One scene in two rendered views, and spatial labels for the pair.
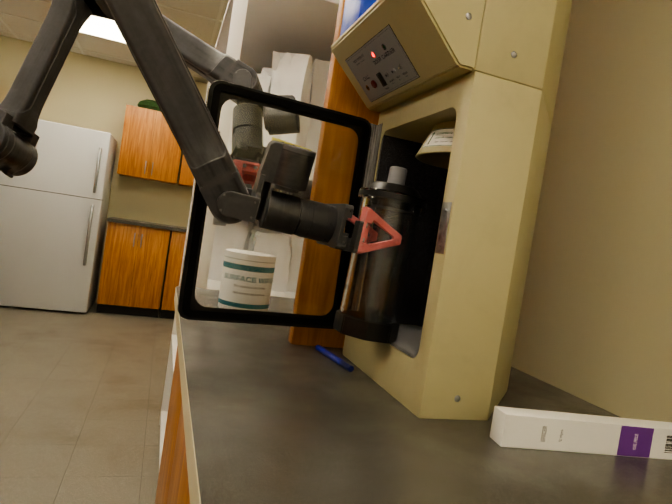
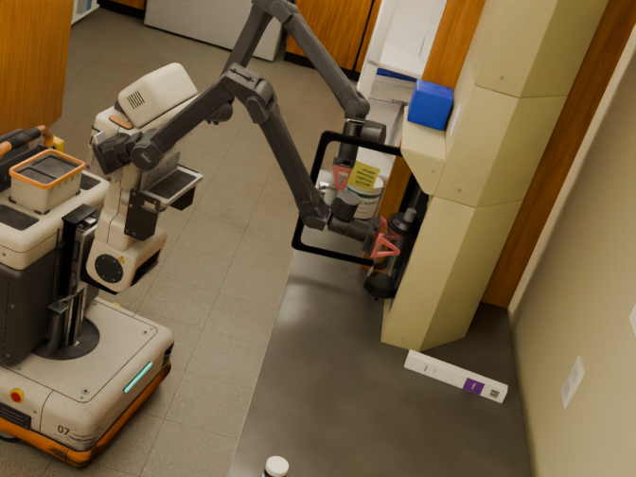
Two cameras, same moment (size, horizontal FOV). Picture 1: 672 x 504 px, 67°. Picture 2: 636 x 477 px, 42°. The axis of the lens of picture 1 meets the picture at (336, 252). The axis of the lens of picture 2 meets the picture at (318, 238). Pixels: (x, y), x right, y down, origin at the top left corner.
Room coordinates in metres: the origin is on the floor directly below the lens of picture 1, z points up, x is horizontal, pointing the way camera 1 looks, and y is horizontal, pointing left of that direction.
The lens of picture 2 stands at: (-1.20, -0.49, 2.25)
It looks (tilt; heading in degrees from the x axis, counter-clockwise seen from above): 29 degrees down; 18
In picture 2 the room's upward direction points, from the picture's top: 16 degrees clockwise
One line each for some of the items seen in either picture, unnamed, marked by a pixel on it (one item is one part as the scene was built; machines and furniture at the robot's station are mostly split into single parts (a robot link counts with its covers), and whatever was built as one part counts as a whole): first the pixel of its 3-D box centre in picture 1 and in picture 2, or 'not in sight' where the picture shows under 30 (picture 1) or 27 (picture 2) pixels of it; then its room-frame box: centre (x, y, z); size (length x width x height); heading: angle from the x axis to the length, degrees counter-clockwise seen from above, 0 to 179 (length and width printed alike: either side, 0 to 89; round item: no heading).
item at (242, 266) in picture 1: (280, 213); (355, 203); (0.91, 0.11, 1.19); 0.30 x 0.01 x 0.40; 115
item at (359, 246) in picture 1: (369, 233); (383, 244); (0.77, -0.05, 1.18); 0.09 x 0.07 x 0.07; 109
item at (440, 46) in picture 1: (391, 55); (418, 148); (0.82, -0.04, 1.46); 0.32 x 0.11 x 0.10; 19
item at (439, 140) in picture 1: (471, 147); not in sight; (0.85, -0.19, 1.34); 0.18 x 0.18 x 0.05
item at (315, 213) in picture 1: (318, 221); (360, 230); (0.77, 0.03, 1.18); 0.10 x 0.07 x 0.07; 19
